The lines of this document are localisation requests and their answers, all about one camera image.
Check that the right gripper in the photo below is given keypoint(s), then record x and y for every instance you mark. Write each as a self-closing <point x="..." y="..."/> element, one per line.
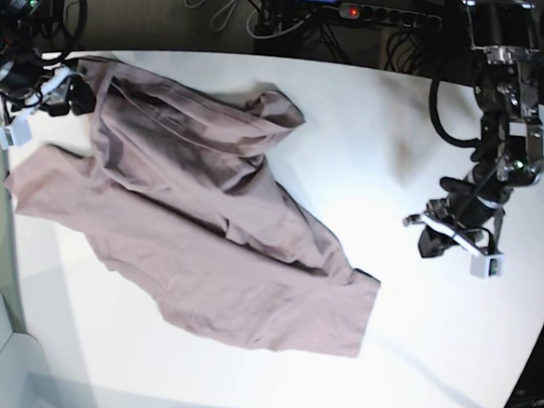
<point x="54" y="91"/>

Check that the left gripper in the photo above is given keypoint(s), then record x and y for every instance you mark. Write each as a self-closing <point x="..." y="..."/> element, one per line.
<point x="470" y="216"/>

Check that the mauve t-shirt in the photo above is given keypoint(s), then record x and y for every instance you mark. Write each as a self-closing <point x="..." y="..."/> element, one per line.
<point x="243" y="298"/>

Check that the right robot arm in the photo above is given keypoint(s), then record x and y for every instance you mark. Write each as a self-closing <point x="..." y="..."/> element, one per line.
<point x="18" y="27"/>

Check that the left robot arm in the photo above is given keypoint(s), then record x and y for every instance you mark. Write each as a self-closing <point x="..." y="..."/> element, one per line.
<point x="509" y="152"/>

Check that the black power strip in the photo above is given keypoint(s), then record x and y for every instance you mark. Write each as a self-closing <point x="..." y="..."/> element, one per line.
<point x="388" y="16"/>

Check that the grey chair seat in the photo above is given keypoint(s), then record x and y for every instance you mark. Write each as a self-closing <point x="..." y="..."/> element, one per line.
<point x="26" y="380"/>

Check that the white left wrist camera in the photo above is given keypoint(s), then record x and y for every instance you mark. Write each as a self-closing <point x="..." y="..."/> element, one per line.
<point x="483" y="266"/>

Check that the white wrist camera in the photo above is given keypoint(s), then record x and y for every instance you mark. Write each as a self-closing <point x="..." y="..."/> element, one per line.
<point x="483" y="266"/>
<point x="15" y="134"/>

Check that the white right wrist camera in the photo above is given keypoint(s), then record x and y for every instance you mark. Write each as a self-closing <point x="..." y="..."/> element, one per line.
<point x="15" y="134"/>

